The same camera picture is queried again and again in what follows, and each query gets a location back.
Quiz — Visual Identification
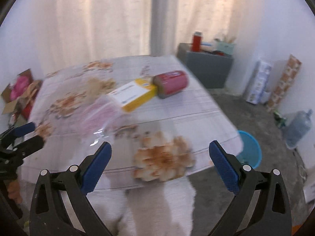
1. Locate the cream patterned curtain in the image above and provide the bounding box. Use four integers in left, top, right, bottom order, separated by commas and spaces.
42, 0, 261, 67

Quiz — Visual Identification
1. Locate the pink fluffy plush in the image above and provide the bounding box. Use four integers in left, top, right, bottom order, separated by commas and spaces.
10, 76, 30, 101

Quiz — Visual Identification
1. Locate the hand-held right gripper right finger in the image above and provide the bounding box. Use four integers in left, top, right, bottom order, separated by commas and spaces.
209, 140, 292, 236

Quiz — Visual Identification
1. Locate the pink cylindrical can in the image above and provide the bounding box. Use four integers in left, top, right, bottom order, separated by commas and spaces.
153, 70, 190, 99

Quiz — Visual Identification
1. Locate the orange patterned paper roll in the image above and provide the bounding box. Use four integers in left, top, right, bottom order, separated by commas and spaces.
267, 54, 303, 113

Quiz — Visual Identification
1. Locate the large clear water jug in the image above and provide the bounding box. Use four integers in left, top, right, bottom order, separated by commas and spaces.
285, 109, 313, 150

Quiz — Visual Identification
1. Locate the blue plastic wastebasket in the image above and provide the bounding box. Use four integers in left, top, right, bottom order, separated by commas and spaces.
236, 130, 262, 170

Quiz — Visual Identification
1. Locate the green shiny object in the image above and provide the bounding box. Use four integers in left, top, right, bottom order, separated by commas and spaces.
273, 111, 287, 128

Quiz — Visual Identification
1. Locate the open cardboard box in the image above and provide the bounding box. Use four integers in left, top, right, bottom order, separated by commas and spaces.
1, 69, 43, 115

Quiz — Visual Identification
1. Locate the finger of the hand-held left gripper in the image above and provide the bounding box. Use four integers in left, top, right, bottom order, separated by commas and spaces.
10, 135, 46, 159
0, 122, 36, 148

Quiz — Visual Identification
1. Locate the yellow white carton box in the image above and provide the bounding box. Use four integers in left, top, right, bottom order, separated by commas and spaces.
108, 78, 158, 113

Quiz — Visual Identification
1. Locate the white blue tissue pack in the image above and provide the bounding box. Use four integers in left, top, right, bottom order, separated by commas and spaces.
246, 59, 272, 104

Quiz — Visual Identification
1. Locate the person's left hand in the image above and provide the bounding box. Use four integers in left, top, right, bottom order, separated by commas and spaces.
7, 178, 22, 204

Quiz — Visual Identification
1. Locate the grey cabinet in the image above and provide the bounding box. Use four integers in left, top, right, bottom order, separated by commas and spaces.
178, 43, 234, 89

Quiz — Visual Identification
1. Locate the red thermos bottle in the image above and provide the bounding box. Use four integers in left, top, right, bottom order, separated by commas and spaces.
192, 31, 203, 52

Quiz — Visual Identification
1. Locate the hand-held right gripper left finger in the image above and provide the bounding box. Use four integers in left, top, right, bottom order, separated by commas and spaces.
30, 142, 112, 236

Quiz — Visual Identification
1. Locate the clear plastic bag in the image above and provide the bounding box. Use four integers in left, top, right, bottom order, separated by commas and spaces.
81, 96, 133, 145

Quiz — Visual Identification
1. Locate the table with floral tablecloth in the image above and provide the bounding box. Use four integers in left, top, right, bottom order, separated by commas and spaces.
20, 55, 244, 191

